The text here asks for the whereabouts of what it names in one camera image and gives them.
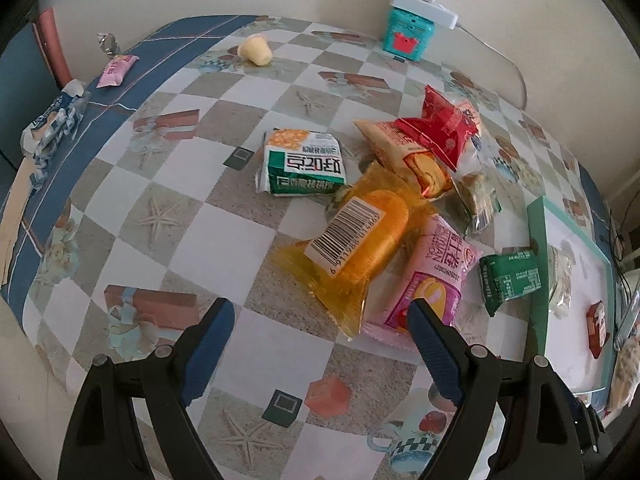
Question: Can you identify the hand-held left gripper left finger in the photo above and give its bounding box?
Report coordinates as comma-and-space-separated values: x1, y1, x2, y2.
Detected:
57, 298, 236, 480

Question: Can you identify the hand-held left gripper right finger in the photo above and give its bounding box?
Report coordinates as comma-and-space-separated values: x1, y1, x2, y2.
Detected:
406, 298, 586, 480

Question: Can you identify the pink roll cake packet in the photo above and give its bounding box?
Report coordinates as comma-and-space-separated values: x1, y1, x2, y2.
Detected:
361, 214, 485, 352

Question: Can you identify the small green snack packet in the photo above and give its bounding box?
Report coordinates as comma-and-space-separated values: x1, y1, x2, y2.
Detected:
479, 247, 543, 317

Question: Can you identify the clear yellow bread packet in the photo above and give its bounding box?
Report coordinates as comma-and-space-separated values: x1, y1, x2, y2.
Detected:
267, 161, 441, 338

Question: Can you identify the teal rimmed white tray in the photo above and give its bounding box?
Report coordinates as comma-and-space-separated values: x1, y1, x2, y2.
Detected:
526, 196, 617, 393

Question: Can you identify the clear biscuit packet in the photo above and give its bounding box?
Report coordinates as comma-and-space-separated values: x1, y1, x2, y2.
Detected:
547, 245, 573, 318

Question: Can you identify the small red snack packet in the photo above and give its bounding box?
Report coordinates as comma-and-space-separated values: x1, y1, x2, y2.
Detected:
586, 301, 612, 358

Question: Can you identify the clear cracker packet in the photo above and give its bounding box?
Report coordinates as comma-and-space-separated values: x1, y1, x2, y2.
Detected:
452, 170, 503, 233

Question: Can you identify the green and white snack packet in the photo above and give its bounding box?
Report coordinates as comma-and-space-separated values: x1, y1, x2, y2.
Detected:
255, 128, 351, 201

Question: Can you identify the tan pastry packet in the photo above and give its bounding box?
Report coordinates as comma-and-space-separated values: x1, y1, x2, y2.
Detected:
353, 119, 456, 201

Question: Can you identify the pale snack packet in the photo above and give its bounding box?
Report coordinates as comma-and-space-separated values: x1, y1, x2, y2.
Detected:
607, 335, 640, 411

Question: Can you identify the tan cardboard sheet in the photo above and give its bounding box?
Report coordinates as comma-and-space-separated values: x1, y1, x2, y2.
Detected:
0, 160, 31, 286

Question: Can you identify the blue and white checked bag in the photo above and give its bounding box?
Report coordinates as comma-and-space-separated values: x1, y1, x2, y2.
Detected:
20, 80, 92, 186

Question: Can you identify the clear plastic sheet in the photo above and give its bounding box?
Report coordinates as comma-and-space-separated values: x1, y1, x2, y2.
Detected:
457, 25, 528, 108

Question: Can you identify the small pink snack packet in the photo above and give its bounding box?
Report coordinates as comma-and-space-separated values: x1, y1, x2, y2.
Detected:
96, 54, 139, 89

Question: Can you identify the yellow pudding cup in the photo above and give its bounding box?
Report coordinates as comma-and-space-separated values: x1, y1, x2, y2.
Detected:
237, 33, 274, 67

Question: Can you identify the dark cabinet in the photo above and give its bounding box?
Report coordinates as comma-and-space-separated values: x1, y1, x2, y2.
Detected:
0, 15, 63, 171

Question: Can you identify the teal box with red crab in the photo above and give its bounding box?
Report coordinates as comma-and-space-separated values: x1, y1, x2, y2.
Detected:
382, 4, 437, 61

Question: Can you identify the silver candy wrapper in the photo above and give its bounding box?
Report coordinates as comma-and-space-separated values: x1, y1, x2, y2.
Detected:
97, 32, 123, 56

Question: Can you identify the white power strip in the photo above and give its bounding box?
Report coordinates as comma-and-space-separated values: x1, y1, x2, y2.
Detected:
390, 0, 460, 30

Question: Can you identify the copper coloured pipe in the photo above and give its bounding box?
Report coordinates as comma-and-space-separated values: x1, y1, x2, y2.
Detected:
32, 8, 73, 86

